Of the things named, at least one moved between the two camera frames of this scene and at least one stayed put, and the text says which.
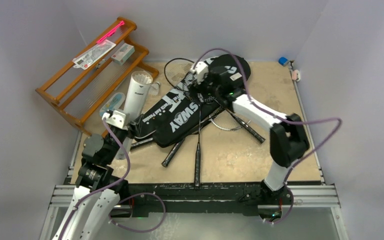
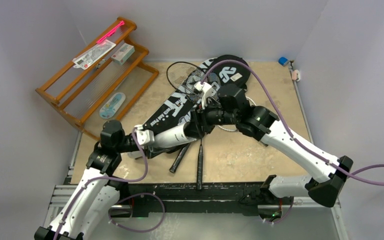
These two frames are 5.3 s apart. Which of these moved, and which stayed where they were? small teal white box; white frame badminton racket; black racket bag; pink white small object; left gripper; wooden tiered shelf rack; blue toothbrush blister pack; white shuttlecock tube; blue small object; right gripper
Moved: left gripper; white shuttlecock tube; white frame badminton racket; right gripper
Stayed: small teal white box; pink white small object; blue toothbrush blister pack; blue small object; wooden tiered shelf rack; black racket bag
